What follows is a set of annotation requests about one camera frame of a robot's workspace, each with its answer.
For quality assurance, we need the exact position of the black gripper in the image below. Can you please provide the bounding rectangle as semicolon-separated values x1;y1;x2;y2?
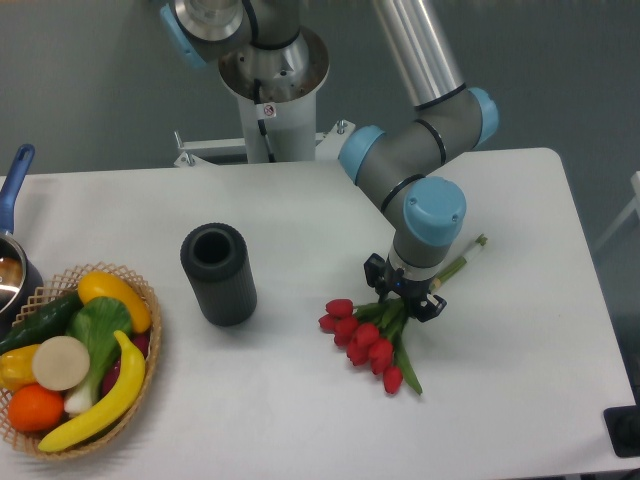
363;253;447;322

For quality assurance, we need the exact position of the red tulip bouquet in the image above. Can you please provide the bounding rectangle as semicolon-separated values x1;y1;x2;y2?
318;234;488;395

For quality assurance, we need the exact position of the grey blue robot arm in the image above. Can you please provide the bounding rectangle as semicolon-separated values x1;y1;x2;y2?
160;1;499;322

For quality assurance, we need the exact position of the dark grey ribbed vase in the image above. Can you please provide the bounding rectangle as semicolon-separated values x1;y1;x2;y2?
180;223;257;327

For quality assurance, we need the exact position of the black device at table edge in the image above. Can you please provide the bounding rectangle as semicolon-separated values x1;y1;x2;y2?
603;405;639;458

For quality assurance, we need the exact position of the dark red vegetable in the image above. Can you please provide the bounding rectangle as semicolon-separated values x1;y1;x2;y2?
101;333;150;397

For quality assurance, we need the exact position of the yellow banana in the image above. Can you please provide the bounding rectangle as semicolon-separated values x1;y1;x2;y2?
38;330;146;453

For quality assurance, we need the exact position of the green bok choy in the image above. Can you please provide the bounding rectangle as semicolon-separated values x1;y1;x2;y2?
64;297;132;417

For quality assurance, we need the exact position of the yellow squash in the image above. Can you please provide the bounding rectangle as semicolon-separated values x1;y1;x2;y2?
77;271;152;334

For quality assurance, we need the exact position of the woven wicker basket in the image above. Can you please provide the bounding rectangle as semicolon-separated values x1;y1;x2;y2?
0;260;164;461

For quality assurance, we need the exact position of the green cucumber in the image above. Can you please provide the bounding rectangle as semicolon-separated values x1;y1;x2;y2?
1;291;83;354

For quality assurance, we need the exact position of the beige round disc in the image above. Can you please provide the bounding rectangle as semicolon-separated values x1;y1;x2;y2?
31;336;90;391

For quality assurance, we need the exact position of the orange fruit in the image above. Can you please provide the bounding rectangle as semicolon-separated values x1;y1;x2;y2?
7;384;64;432

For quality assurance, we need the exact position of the yellow bell pepper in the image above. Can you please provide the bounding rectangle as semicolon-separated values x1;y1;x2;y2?
1;344;40;391

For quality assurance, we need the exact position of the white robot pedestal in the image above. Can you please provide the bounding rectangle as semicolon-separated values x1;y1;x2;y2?
174;26;356;167

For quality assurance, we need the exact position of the black pedestal cable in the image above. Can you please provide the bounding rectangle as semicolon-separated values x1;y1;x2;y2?
252;77;276;164

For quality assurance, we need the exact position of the white chair frame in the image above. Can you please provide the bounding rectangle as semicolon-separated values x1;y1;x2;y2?
594;171;639;253

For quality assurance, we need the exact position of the blue handled saucepan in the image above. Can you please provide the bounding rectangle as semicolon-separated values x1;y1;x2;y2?
1;144;43;338

